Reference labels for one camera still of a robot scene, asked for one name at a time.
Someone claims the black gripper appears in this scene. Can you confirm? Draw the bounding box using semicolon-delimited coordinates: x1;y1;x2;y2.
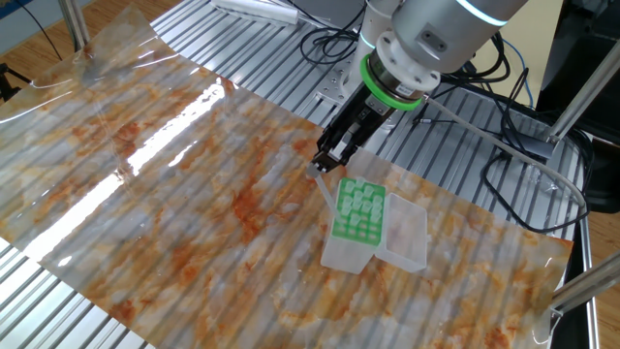
310;87;396;175

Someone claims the clear plastic pipette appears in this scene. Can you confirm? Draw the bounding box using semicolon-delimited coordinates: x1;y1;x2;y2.
305;162;340;218

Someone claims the green pipette tip rack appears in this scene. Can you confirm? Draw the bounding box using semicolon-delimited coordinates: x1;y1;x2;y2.
331;176;388;247

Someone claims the translucent pipette tip box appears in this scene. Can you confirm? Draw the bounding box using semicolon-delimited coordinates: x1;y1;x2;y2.
319;176;433;275

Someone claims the orange marble pattern mat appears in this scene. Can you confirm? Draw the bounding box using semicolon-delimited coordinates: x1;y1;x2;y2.
0;4;575;349

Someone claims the beige board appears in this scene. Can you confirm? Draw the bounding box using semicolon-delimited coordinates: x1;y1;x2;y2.
503;0;566;108

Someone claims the black computer monitor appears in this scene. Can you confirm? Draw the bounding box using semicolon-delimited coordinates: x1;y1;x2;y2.
535;0;620;214

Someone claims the black tripod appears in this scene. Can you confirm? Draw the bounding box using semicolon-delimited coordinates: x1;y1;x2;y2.
0;62;33;104

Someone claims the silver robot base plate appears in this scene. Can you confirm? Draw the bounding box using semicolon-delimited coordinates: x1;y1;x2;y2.
314;60;423;131

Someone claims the green wrist adapter ring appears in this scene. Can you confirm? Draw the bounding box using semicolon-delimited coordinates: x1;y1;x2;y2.
359;52;423;111

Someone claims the black coiled cable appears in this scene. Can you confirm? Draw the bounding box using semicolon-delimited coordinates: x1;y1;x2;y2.
298;4;367;67

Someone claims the black looped cable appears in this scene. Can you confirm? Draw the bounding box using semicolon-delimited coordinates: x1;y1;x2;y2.
481;150;590;235

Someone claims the grey hose cable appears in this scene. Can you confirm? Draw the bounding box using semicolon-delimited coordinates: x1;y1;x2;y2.
421;94;590;212

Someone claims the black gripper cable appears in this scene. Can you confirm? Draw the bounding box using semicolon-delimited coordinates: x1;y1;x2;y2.
438;33;512;87

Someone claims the blue cable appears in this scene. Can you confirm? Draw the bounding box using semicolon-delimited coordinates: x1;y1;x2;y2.
501;38;535;109

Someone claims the aluminium frame post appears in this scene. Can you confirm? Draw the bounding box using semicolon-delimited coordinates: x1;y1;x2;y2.
57;0;91;52
549;251;620;317
545;38;620;147

